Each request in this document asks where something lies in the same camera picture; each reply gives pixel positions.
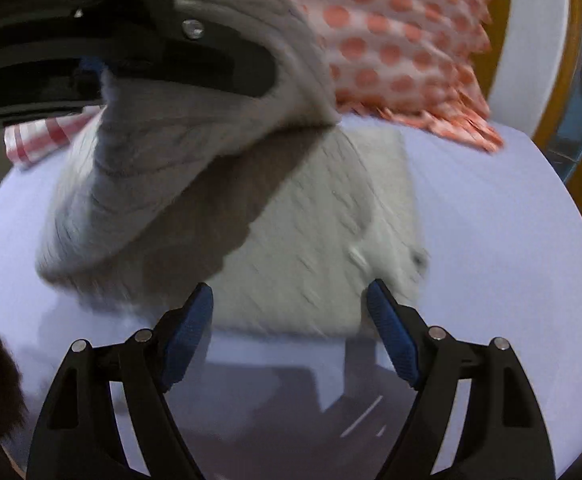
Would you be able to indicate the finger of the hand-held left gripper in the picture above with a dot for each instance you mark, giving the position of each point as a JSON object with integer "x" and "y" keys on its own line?
{"x": 206, "y": 62}

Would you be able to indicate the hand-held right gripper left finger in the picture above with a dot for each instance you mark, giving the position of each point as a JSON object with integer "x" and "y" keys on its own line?
{"x": 187, "y": 332}

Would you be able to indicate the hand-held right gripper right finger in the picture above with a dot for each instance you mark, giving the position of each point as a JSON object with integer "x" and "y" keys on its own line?
{"x": 392, "y": 332}

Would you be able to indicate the white knitted sweater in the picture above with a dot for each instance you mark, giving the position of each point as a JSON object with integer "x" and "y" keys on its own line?
{"x": 231, "y": 200}

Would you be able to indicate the red checked cloth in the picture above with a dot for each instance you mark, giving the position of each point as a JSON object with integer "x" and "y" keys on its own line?
{"x": 41, "y": 137}

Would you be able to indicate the pink polka dot cloth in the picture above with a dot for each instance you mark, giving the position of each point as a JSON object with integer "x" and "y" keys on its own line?
{"x": 411, "y": 45}

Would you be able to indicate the white chair with wooden frame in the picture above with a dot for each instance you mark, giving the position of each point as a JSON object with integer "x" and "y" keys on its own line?
{"x": 546, "y": 50}

